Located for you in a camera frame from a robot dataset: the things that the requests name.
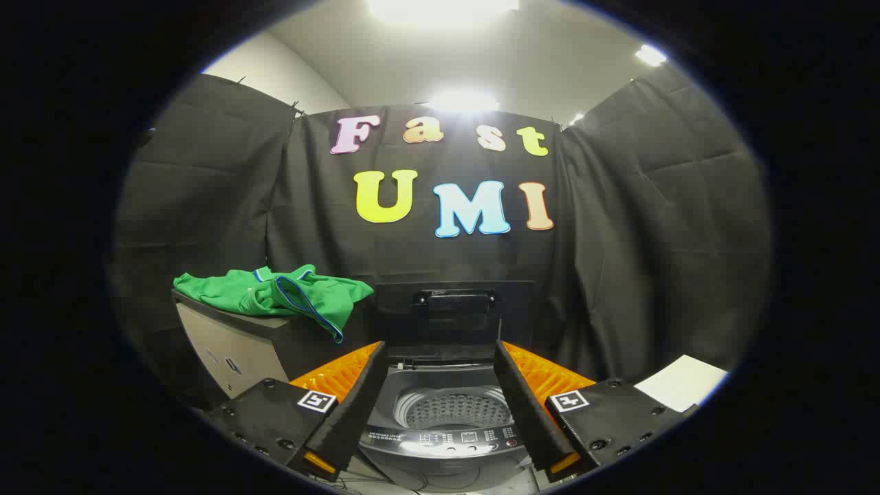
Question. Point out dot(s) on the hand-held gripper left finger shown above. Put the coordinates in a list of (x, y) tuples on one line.
[(357, 392)]

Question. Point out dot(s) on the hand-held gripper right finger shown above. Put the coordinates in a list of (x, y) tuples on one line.
[(526, 399)]

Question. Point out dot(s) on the grey washing machine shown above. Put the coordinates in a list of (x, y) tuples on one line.
[(447, 440)]

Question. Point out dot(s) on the green polo shirt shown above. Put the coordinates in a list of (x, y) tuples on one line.
[(234, 289)]

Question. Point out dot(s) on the grey cabinet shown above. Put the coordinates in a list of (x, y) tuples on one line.
[(227, 350)]

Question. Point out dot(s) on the black backdrop cloth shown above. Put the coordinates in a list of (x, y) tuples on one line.
[(412, 254)]

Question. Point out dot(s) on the ceiling light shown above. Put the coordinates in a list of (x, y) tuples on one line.
[(464, 102), (650, 55)]

